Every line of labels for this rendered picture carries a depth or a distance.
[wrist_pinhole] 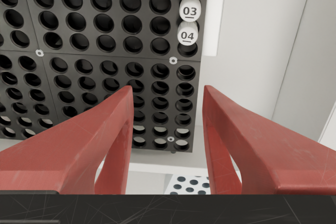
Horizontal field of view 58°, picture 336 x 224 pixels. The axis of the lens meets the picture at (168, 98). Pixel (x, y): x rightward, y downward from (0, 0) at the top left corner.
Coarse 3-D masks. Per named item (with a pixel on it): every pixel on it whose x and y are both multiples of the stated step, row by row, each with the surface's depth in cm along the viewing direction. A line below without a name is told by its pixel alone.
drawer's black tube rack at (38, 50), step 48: (0, 0) 19; (48, 0) 22; (96, 0) 21; (144, 0) 18; (0, 48) 21; (48, 48) 21; (96, 48) 20; (144, 48) 20; (192, 48) 24; (0, 96) 24; (48, 96) 23; (96, 96) 23; (144, 96) 22; (144, 144) 26
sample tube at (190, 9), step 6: (186, 0) 17; (192, 0) 17; (198, 0) 18; (180, 6) 17; (186, 6) 17; (192, 6) 17; (198, 6) 17; (180, 12) 17; (186, 12) 17; (192, 12) 17; (198, 12) 17; (186, 18) 17; (192, 18) 17
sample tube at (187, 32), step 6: (180, 24) 18; (186, 24) 18; (192, 24) 18; (180, 30) 18; (186, 30) 18; (192, 30) 18; (180, 36) 18; (186, 36) 18; (192, 36) 18; (180, 42) 18; (186, 42) 18; (192, 42) 18
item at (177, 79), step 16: (176, 0) 18; (176, 16) 19; (176, 32) 19; (176, 48) 20; (176, 64) 21; (192, 64) 20; (176, 80) 21; (192, 80) 21; (176, 96) 22; (192, 96) 22; (176, 112) 23; (192, 112) 23; (176, 128) 24; (192, 128) 24; (176, 144) 26; (192, 144) 25
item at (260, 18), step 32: (224, 0) 24; (256, 0) 24; (288, 0) 24; (224, 32) 26; (256, 32) 25; (288, 32) 25; (224, 64) 28; (256, 64) 27; (256, 96) 29; (160, 128) 32; (160, 160) 28; (192, 160) 28
